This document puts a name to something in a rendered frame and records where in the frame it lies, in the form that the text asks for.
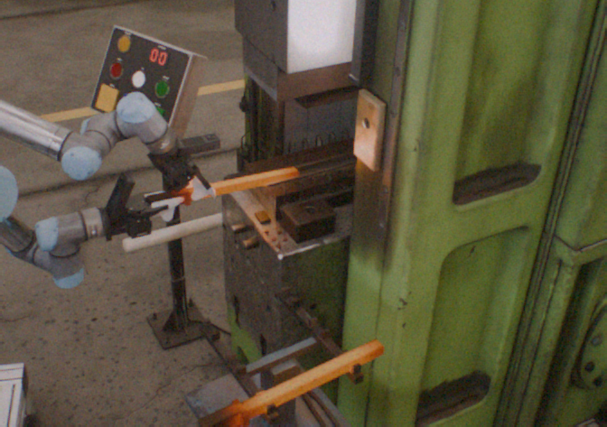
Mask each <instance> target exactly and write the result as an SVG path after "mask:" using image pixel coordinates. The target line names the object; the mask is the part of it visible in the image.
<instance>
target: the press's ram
mask: <svg viewBox="0 0 607 427"><path fill-rule="evenodd" d="M355 5H356V0H234V27H235V30H237V31H238V32H240V33H241V34H242V35H243V36H244V37H247V40H248V41H249V42H250V43H252V44H253V45H254V46H255V47H256V48H257V49H260V50H261V51H262V52H263V53H264V54H265V55H266V56H267V57H268V58H269V59H270V60H272V61H274V62H275V65H276V66H278V67H280V68H281V69H282V70H283V71H284V72H286V73H293V72H297V71H303V70H311V69H316V68H320V67H326V66H331V65H335V64H340V63H345V62H350V61H351V59H352V46H353V32H354V19H355Z"/></svg>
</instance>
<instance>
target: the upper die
mask: <svg viewBox="0 0 607 427"><path fill-rule="evenodd" d="M243 70H244V71H245V72H246V73H247V74H248V75H249V77H251V78H252V79H253V80H254V81H255V82H256V83H257V84H258V85H259V86H260V87H261V88H262V89H263V90H264V91H266V92H267V93H268V94H269V95H270V96H271V97H272V98H273V99H274V100H275V101H282V100H287V99H290V98H295V97H303V96H308V95H311V94H316V93H320V92H325V91H330V90H334V89H338V88H346V87H351V86H355V84H353V83H352V82H351V80H350V79H349V74H351V61H350V62H345V63H340V64H335V65H331V66H326V67H320V68H316V69H311V70H303V71H297V72H293V73H286V72H284V71H283V70H282V69H281V68H280V67H278V66H276V65H275V62H274V61H272V60H270V59H269V58H268V57H267V56H266V55H265V54H264V53H263V52H262V51H261V50H260V49H257V48H256V47H255V46H254V45H253V44H252V43H250V42H249V41H248V40H247V37H244V36H243Z"/></svg>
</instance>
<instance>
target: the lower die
mask: <svg viewBox="0 0 607 427"><path fill-rule="evenodd" d="M354 143H355V137H352V138H350V139H345V140H340V141H337V142H333V143H329V144H324V145H323V147H320V146H318V147H314V148H311V149H307V150H303V151H298V152H295V153H288V154H284V155H281V156H276V157H272V158H268V159H267V160H266V159H265V160H261V161H256V162H250V163H246V164H245V176H249V175H254V174H259V173H264V172H272V171H276V170H282V169H286V168H291V166H294V168H299V166H304V165H307V164H311V163H315V162H322V161H325V160H329V159H332V158H336V157H340V156H344V155H348V154H352V153H354ZM356 163H357V160H353V161H350V162H344V163H339V164H335V165H333V166H329V168H325V169H320V170H317V171H313V172H307V173H304V174H299V175H295V176H293V177H289V178H285V179H282V180H277V181H271V182H268V183H267V184H266V186H265V185H263V186H258V187H253V189H249V190H250V191H251V192H252V193H253V195H254V196H255V197H256V198H257V196H256V195H258V198H257V199H258V200H259V201H260V202H261V203H262V204H263V205H264V206H265V208H266V210H267V211H268V212H269V214H270V215H271V216H272V217H273V218H274V220H277V219H281V218H283V215H281V216H280V215H278V213H277V208H278V207H280V206H281V205H284V204H285V189H284V187H283V189H282V190H280V185H281V184H284V185H285V186H286V189H287V201H288V203H290V202H294V201H297V200H299V197H301V187H299V184H298V182H297V184H296V185H295V184H294V182H295V181H296V180H298V181H300V182H301V183H302V184H303V199H307V198H311V197H313V194H314V189H315V183H314V180H313V179H312V180H311V181H310V177H311V176H313V177H314V178H315V179H316V181H317V194H318V195H321V194H325V193H328V191H329V189H330V179H329V176H328V175H327V176H326V177H324V174H325V173H326V172H328V173H329V174H330V175H331V177H332V191H336V190H340V189H343V185H344V174H343V172H341V173H338V170H339V169H343V170H344V171H345V172H346V175H347V181H346V185H347V187H349V186H351V185H355V175H356V168H354V170H352V166H353V165H354V164H356ZM353 198H354V196H352V197H348V198H346V199H341V200H335V201H333V202H329V203H328V204H329V205H330V204H333V203H336V202H340V201H344V200H349V199H353Z"/></svg>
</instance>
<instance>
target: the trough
mask: <svg viewBox="0 0 607 427"><path fill-rule="evenodd" d="M353 160H357V156H356V155H355V154H354V153H352V154H348V155H344V156H340V157H336V158H332V159H329V160H325V161H322V162H315V163H311V164H307V165H304V166H299V168H295V169H296V170H297V171H298V175H299V174H304V173H307V172H313V171H317V170H320V169H325V168H329V166H333V165H335V164H339V163H344V162H350V161H353Z"/></svg>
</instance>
